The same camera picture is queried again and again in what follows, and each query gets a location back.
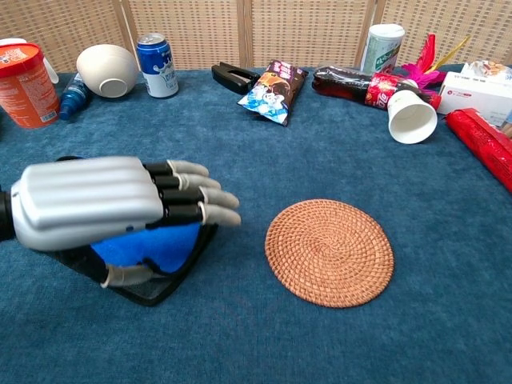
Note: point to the red biscuit packet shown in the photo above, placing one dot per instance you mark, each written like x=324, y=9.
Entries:
x=484, y=146

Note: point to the round woven rattan coaster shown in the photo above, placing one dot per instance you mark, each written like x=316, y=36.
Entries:
x=330, y=254

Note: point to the white cardboard box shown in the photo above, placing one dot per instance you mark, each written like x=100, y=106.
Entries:
x=476, y=94

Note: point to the cola bottle with red label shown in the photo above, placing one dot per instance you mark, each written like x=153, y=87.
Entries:
x=344, y=86

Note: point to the orange instant noodle tub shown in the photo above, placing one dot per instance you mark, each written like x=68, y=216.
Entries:
x=26, y=88

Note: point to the blue table cloth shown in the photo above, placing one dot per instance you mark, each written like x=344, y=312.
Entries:
x=320, y=344

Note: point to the small blue bottle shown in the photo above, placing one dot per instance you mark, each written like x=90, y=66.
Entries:
x=74, y=100

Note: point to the white ceramic bowl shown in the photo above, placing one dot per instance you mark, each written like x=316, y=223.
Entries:
x=108, y=68

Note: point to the pink feather shuttlecock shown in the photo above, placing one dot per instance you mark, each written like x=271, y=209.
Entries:
x=424, y=74

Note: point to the blue and white drink can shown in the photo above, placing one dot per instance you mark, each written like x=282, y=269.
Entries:
x=158, y=68

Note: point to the white printed snack packet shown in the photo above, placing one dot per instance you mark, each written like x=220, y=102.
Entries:
x=488, y=68

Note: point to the bamboo folding screen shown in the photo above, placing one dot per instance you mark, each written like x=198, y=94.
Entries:
x=304, y=32

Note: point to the black stapler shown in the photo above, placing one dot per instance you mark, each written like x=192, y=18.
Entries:
x=236, y=78

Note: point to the tipped paper cup green print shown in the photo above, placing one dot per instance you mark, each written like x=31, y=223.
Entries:
x=412, y=120

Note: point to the grey and blue microfiber cloth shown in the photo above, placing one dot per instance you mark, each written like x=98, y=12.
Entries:
x=160, y=248

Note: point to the green and white lidded cup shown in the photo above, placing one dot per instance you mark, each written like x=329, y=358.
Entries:
x=382, y=48

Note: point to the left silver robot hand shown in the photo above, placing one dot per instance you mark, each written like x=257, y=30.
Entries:
x=88, y=196

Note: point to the dark chocolate snack bag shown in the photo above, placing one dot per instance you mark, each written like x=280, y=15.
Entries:
x=274, y=94

